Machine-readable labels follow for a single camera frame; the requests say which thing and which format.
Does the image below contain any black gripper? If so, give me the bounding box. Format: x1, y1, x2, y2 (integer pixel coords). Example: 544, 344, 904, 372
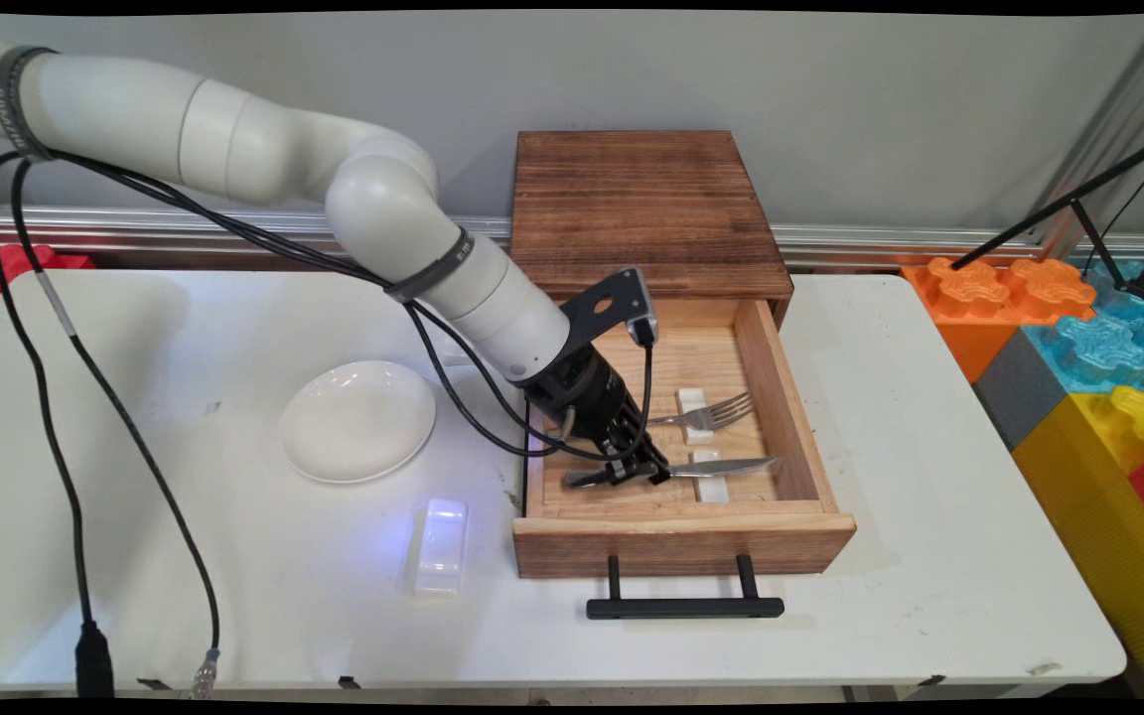
516, 346, 673, 488

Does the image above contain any silver table knife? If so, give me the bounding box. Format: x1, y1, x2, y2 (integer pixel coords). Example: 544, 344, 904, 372
563, 455, 782, 491

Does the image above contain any white ceramic cutlery rest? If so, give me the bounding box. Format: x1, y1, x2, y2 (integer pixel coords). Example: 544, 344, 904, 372
689, 449, 733, 503
676, 387, 718, 446

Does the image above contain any light wooden drawer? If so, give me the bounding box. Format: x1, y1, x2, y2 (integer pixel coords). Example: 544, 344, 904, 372
511, 296, 858, 581

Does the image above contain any silver fork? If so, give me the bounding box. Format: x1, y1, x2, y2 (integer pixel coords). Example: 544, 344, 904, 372
645, 391, 759, 434

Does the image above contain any clear plastic cutlery rest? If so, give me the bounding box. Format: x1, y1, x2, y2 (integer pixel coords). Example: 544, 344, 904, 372
410, 497, 471, 598

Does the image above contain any dark wooden drawer cabinet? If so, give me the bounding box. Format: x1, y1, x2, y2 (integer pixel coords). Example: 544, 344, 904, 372
509, 130, 797, 369

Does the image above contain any white round plate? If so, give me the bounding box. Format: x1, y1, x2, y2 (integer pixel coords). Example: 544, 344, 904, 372
278, 358, 438, 486

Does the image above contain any orange foam block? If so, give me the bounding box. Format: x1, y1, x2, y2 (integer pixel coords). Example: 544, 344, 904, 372
899, 257, 1098, 385

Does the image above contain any grey foam block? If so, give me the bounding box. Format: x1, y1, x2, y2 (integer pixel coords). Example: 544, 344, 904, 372
971, 331, 1071, 454

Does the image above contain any blue foam block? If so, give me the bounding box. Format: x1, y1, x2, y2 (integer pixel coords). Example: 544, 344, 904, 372
1019, 260, 1144, 398

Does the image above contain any black tripod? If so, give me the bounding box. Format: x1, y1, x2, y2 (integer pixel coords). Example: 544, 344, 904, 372
949, 129, 1144, 306

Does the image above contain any grey curtain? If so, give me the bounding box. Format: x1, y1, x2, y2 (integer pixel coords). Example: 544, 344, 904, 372
1034, 14, 1144, 261

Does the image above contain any black drawer handle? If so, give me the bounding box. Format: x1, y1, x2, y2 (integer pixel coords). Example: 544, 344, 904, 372
586, 554, 787, 622

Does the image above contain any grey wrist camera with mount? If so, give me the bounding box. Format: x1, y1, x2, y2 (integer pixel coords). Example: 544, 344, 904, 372
560, 265, 659, 350

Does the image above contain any aluminium rail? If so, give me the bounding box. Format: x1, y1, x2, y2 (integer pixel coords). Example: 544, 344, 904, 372
0, 203, 1144, 271

